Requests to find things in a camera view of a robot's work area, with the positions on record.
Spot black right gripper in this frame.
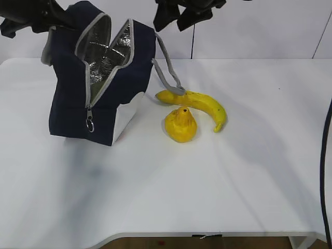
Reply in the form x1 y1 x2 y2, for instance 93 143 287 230
153 0 226 32

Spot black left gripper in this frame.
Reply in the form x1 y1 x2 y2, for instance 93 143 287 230
1 1 76 38

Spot navy blue lunch bag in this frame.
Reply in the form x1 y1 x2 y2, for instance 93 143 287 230
42 1 185 146

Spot yellow banana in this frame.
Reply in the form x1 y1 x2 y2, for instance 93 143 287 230
156 90 227 133

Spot yellow pear-shaped toy fruit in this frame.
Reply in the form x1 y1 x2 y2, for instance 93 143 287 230
164 106 197 143

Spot white table leg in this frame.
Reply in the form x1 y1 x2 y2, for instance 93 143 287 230
288 236 327 249

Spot black cable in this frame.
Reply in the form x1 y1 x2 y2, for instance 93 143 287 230
320 95 332 243

